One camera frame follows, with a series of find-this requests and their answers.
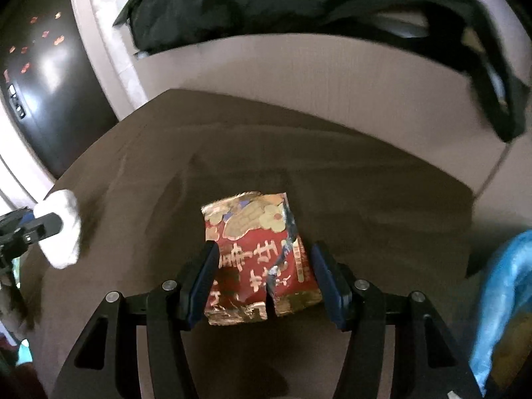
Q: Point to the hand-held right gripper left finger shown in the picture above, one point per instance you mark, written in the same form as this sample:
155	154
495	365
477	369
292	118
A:
203	282

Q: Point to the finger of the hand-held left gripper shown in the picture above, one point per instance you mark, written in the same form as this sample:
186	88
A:
45	226
23	217

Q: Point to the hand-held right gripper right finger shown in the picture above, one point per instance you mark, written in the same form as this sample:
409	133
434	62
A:
328	286

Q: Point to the white tissue wad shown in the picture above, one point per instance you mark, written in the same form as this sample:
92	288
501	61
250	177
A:
66	232

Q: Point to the red gold snack packet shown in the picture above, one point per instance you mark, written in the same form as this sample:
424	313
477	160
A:
249	249

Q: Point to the brown cloth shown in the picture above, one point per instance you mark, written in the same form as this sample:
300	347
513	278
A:
166	174

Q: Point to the black refrigerator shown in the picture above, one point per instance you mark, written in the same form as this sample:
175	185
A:
50	91

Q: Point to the kitchen counter cabinet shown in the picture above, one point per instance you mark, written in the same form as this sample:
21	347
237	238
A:
332	83

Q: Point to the black bag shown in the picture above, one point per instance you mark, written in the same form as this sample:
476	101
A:
291	0

